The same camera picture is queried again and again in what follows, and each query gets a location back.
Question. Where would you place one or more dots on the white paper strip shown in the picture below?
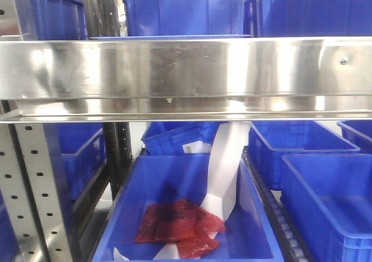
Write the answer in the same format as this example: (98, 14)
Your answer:
(209, 181)

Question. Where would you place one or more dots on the perforated steel upright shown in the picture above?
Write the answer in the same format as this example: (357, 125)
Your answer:
(33, 180)

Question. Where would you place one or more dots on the blue crate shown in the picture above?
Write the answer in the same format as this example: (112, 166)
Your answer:
(184, 17)
(307, 18)
(59, 19)

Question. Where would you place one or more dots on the stainless steel shelf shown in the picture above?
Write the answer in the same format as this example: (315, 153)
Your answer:
(297, 78)

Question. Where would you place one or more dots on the black roller track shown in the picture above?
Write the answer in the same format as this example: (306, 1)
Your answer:
(289, 240)

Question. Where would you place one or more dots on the blue bin rear centre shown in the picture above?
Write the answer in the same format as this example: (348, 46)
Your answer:
(180, 137)

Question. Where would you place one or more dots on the blue bin far right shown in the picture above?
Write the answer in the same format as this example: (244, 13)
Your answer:
(357, 132)

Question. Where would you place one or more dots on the blue bin lower right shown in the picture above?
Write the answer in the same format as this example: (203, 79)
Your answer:
(328, 197)

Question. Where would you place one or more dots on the blue plastic tray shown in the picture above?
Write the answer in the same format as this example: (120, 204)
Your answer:
(169, 37)

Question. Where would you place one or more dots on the blue bin lower left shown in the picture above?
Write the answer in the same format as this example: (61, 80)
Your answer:
(83, 151)

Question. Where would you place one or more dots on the blue crate upper right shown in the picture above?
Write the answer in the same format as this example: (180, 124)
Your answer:
(307, 18)

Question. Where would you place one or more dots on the blue crate upper middle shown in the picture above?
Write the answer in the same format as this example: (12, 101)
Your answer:
(184, 17)

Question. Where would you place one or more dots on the blue crate upper left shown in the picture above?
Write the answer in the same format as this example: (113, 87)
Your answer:
(59, 19)

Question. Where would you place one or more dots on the red bubble wrap bag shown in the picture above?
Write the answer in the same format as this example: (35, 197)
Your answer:
(183, 223)

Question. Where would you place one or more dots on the blue bin lower centre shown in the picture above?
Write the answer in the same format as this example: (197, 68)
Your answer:
(249, 236)

